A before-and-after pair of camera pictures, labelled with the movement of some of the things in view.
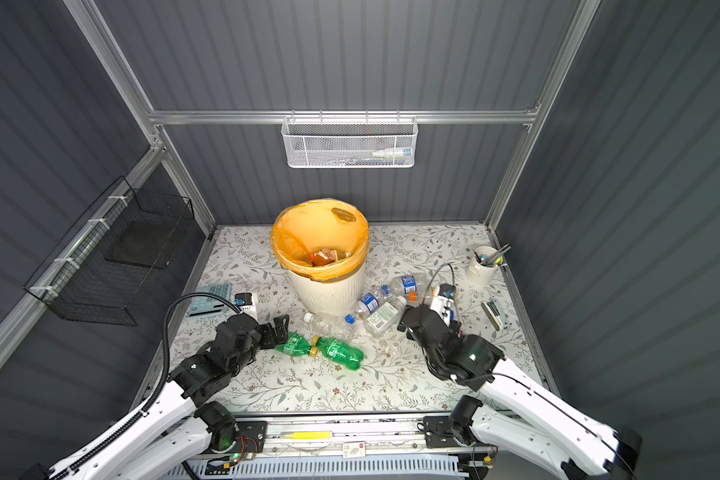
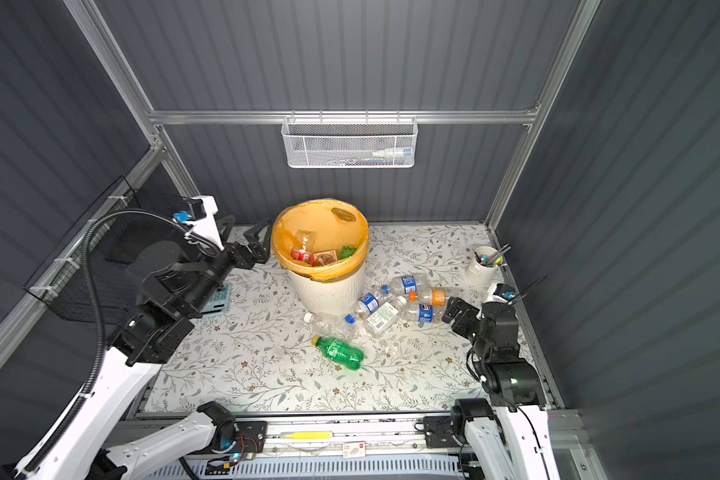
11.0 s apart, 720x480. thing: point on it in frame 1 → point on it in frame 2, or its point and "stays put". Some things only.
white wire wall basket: (350, 142) stays put
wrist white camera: (246, 302) → (202, 209)
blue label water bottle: (368, 303) stays put
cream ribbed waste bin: (337, 297) stays put
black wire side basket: (112, 263) stays put
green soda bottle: (298, 345) → (346, 252)
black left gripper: (271, 341) → (246, 260)
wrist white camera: (444, 303) → (501, 292)
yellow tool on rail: (307, 435) stays put
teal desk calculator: (207, 306) stays put
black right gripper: (407, 308) → (470, 312)
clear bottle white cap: (330, 325) stays put
